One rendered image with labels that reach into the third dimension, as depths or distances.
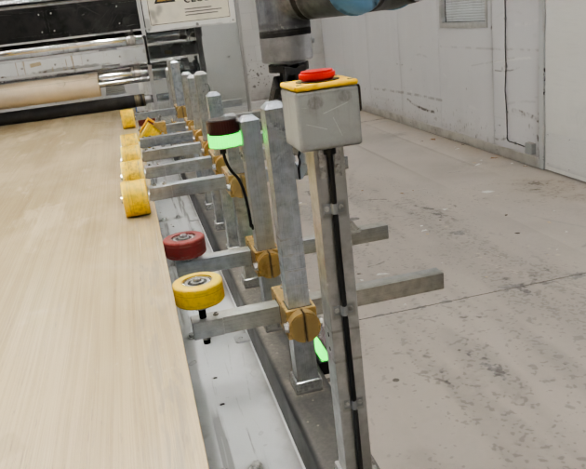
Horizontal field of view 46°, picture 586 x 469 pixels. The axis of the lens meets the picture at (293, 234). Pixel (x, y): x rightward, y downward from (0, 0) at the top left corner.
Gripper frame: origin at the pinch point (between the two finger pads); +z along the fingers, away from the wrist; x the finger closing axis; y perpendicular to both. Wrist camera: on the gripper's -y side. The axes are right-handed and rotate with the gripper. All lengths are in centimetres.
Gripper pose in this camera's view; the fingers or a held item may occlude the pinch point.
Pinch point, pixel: (298, 171)
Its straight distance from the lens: 129.2
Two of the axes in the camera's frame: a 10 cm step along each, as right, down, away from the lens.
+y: 2.3, 2.8, -9.3
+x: 9.7, -1.8, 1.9
